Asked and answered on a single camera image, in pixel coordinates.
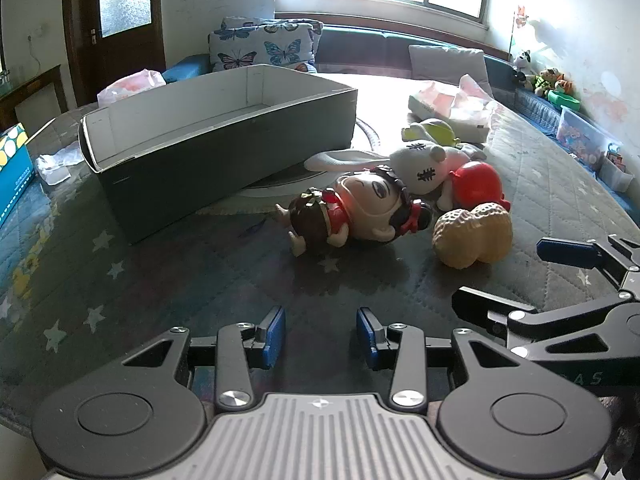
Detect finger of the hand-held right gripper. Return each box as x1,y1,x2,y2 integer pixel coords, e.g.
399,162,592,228
536,234,640,302
451,286,640,357

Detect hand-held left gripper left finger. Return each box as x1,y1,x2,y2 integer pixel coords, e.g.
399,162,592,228
122,306,287,411

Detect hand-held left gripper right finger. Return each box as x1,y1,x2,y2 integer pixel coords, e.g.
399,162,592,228
356,306,523,413

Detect tan peanut toy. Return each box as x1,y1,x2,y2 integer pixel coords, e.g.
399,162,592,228
432,201,514,268

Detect red round toy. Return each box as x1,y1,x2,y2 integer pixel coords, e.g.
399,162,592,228
447,160,512,211

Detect black-haired doll figure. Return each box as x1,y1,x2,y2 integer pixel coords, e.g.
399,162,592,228
276,167,435,258

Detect white plush bunny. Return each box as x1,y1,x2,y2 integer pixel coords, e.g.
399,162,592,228
304,140,488,211

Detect dark cardboard box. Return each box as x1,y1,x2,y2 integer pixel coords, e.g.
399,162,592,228
78,64,359,246

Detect green frog toy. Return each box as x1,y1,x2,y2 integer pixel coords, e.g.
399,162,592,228
401,118,463,148

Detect small clear container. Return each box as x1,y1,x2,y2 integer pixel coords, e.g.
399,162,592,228
597,142,636,193

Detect dark cloth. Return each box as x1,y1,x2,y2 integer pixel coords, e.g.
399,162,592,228
600,394,640,480

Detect clear plastic storage box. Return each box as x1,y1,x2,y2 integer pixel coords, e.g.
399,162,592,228
555,106,623,171

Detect green plastic toy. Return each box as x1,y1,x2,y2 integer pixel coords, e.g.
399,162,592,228
547,89,581,112

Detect small toys on ledge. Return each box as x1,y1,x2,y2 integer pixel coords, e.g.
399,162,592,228
532,67,573,98

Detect white pink tissue pack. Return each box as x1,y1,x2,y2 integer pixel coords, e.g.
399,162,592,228
407,74,501,142

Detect cow plush toy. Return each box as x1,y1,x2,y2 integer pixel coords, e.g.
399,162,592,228
515,50,534,86

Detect grey pillow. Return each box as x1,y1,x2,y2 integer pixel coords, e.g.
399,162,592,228
408,44,495,100

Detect artificial flower decoration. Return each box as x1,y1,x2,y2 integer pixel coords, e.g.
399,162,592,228
509,5,531,61

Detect crumpled white tissue paper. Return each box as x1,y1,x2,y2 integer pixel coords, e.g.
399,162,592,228
35,141,83,187

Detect blue sofa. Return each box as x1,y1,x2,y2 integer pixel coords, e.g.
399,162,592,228
161,24,566,136

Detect butterfly print pillow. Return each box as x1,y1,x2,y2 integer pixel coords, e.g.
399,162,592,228
207,16,325,75

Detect blue dotted tissue box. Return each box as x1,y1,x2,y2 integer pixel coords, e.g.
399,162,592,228
0,122,37,226

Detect dark wooden door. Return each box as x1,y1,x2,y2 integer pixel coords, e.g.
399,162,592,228
62,0,167,106

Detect dark wooden sideboard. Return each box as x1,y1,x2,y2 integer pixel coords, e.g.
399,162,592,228
0,65,68,133

